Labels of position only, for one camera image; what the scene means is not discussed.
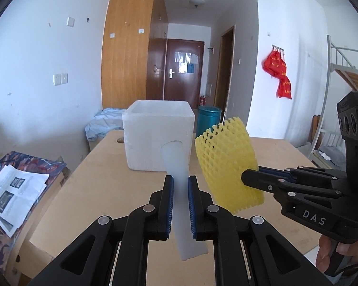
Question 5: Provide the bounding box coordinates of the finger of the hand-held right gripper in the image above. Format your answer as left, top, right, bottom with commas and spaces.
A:
258, 165, 348, 189
241, 168, 346, 207

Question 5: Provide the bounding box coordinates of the wooden wardrobe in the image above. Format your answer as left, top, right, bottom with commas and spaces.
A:
101, 0, 169, 109

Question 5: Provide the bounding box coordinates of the dark brown door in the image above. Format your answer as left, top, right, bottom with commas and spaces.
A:
163, 39, 205, 103

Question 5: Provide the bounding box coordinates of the wooden doorway frame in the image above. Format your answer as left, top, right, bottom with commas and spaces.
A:
215, 25, 236, 120

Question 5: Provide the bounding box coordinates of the dark printed cloth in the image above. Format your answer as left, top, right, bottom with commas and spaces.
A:
0, 151, 68, 275

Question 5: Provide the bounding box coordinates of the white foam strip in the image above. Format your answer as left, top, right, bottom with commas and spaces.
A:
160, 141, 209, 262

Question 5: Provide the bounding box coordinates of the printed paper leaflet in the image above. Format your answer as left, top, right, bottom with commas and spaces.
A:
0, 164, 50, 216
0, 197, 38, 239

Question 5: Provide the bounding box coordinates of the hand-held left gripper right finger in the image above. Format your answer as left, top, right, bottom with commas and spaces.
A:
187, 175, 332, 286

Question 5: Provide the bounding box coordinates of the white bedding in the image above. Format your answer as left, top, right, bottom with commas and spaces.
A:
315, 144, 348, 167

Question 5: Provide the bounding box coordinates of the light blue sheet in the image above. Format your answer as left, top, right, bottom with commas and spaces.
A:
84, 107, 129, 142

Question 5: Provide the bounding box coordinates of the white foam box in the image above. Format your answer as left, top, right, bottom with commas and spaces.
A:
121, 100, 196, 172

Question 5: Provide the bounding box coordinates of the white metal bunk bed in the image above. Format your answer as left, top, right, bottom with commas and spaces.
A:
309, 34, 358, 167

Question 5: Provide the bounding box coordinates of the teal cylindrical container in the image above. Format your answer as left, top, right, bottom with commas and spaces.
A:
196, 105, 223, 140

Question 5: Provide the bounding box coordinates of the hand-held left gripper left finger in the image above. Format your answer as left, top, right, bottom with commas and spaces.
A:
27, 175, 174, 286

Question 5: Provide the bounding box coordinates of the yellow foam net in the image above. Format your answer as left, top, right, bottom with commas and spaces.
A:
195, 116, 264, 215

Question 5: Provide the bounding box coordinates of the red bag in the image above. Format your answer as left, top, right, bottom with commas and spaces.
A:
263, 50, 287, 78
276, 76, 292, 99

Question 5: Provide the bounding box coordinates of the person's right hand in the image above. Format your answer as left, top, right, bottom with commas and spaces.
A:
317, 229, 358, 271

